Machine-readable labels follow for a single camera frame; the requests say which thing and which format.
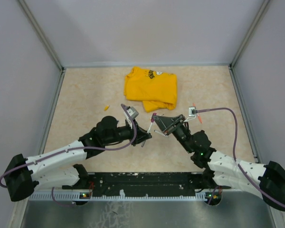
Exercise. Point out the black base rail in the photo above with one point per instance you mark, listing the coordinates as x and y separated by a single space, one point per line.
139 186

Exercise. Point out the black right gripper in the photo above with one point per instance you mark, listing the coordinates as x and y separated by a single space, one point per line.
167 123

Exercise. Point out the aluminium frame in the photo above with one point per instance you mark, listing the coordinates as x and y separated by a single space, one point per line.
121 45

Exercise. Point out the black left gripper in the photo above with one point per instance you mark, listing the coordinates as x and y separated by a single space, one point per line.
142 136

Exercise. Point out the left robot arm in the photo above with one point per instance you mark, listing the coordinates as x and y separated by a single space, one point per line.
62 168

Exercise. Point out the white purple-end pen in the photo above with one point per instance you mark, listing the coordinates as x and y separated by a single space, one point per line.
148 131

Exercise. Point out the white blue-end pen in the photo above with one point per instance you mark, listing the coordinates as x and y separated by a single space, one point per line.
160 133

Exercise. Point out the purple marker cap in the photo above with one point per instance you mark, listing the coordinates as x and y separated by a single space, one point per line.
152 118

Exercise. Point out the orange pink highlighter pen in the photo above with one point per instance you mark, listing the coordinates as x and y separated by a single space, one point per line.
197 114

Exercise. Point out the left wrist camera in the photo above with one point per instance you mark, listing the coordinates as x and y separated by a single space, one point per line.
130 113

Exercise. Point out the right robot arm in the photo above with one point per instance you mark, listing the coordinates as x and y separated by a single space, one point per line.
266 181

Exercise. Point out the yellow folded t-shirt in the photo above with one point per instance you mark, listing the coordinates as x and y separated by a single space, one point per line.
155 89

